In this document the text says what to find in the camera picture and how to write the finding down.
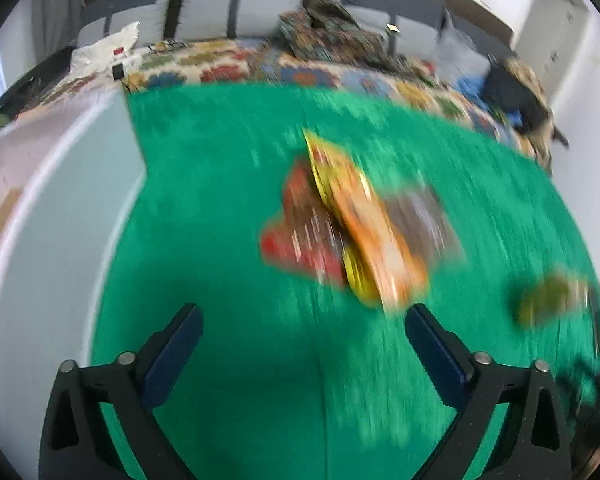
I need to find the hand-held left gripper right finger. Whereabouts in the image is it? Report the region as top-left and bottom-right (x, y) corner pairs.
(405, 303), (573, 480)

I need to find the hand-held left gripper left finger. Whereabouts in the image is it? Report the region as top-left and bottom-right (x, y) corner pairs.
(38, 303), (204, 480)

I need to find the green snack packet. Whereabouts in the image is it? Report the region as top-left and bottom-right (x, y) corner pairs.
(516, 267), (598, 330)

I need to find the orange walnut packet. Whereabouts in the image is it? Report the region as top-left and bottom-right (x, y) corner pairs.
(302, 127), (468, 311)

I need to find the white cardboard box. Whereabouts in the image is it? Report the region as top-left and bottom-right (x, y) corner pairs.
(0, 92), (148, 466)

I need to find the red spicy snack packet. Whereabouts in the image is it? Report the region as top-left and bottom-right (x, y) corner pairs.
(259, 157), (353, 288)

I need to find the green patterned blanket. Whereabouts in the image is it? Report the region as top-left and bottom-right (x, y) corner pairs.
(92, 82), (600, 480)

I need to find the blue cloth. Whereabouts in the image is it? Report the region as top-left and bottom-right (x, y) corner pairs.
(455, 77), (486, 101)

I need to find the black bag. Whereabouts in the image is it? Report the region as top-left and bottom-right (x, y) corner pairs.
(482, 65), (551, 131)

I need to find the floral bedsheet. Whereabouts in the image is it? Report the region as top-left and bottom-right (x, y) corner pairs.
(20, 37), (541, 161)

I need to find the grey two-tone cushion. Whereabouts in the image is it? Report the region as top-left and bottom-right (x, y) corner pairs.
(440, 10), (516, 78)
(330, 0), (451, 56)
(172, 0), (313, 43)
(77, 0), (181, 48)

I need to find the clear plastic bag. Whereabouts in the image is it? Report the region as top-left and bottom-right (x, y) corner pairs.
(437, 25), (481, 76)

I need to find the dark wooden bench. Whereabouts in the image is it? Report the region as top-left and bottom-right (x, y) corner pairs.
(10, 47), (75, 106)

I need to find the white plastic bag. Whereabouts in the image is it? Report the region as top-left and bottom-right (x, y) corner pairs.
(72, 22), (141, 78)

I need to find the white door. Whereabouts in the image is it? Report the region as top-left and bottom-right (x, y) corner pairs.
(515, 0), (598, 111)

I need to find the dark patterned cloth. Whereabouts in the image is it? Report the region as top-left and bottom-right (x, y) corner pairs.
(279, 0), (405, 68)

